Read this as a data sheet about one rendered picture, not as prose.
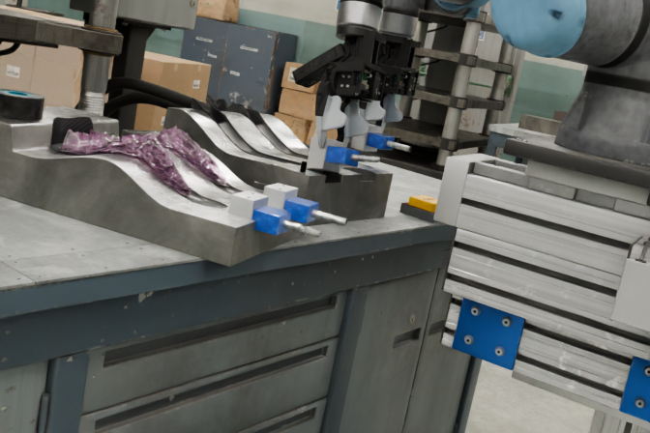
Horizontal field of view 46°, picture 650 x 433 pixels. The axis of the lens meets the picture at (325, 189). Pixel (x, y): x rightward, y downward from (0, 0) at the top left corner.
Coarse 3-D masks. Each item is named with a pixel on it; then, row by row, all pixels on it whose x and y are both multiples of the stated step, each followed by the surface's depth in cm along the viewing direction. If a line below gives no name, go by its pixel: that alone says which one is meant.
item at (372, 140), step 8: (376, 128) 164; (360, 136) 163; (368, 136) 163; (376, 136) 161; (384, 136) 161; (392, 136) 163; (352, 144) 165; (360, 144) 164; (368, 144) 163; (376, 144) 161; (384, 144) 161; (392, 144) 161; (400, 144) 160
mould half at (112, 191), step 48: (0, 144) 114; (48, 144) 120; (0, 192) 115; (48, 192) 111; (96, 192) 108; (144, 192) 106; (144, 240) 106; (192, 240) 104; (240, 240) 103; (288, 240) 120
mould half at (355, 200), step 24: (168, 120) 150; (192, 120) 146; (240, 120) 156; (264, 120) 162; (216, 144) 142; (264, 144) 153; (288, 144) 159; (240, 168) 139; (264, 168) 135; (288, 168) 132; (312, 192) 131; (336, 192) 136; (360, 192) 142; (384, 192) 149; (360, 216) 144
